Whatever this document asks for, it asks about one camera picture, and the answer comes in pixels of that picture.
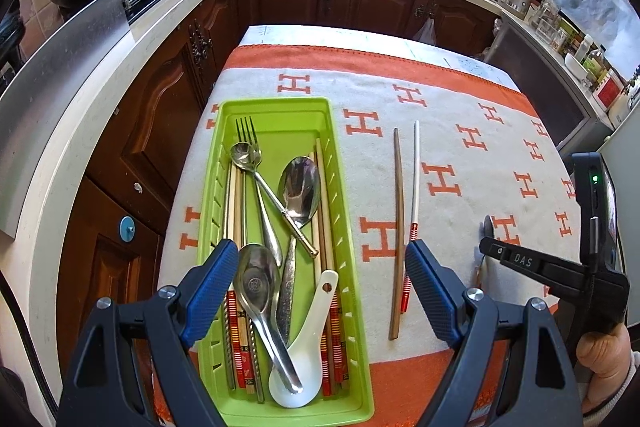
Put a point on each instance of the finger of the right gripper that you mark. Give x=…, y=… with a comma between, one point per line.
x=516, y=257

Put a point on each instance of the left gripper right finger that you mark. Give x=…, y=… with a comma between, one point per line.
x=537, y=385

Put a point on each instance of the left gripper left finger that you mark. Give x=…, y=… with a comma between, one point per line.
x=103, y=387

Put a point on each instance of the brown bamboo chopstick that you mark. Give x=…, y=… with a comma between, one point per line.
x=322, y=228
x=337, y=354

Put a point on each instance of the large steel ladle spoon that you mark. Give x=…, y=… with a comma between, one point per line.
x=257, y=283

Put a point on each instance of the white ceramic soup spoon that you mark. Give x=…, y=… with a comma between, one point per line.
x=305, y=350

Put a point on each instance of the large steel tablespoon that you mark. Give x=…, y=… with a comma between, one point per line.
x=299, y=189

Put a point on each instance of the small steel spoon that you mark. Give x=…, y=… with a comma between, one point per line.
x=487, y=230

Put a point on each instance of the person's right hand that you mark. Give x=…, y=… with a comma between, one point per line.
x=612, y=362

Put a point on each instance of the pale chopstick red striped end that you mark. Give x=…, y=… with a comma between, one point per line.
x=414, y=214

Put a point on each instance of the orange beige H-pattern cloth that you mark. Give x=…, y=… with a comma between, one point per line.
x=484, y=152

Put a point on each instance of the red label container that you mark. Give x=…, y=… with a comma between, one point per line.
x=608, y=89

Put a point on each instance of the white bowl on counter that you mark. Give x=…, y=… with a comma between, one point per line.
x=575, y=67

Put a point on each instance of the white plastic bag on cabinet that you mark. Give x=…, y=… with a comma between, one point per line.
x=426, y=34

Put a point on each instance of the small steel teaspoon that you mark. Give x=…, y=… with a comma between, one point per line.
x=243, y=155

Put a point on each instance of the steel splash guard panel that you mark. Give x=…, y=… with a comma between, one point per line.
x=39, y=94

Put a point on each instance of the green plastic utensil tray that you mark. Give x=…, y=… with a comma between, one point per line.
x=280, y=129

